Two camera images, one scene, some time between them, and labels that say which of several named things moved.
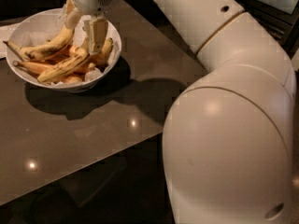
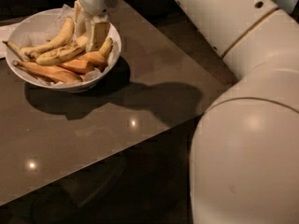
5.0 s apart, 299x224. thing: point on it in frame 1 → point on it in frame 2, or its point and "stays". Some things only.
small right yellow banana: [107, 46] stays
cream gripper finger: [96, 26] stays
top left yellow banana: [48, 49] stays
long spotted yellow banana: [77, 55] → [54, 55]
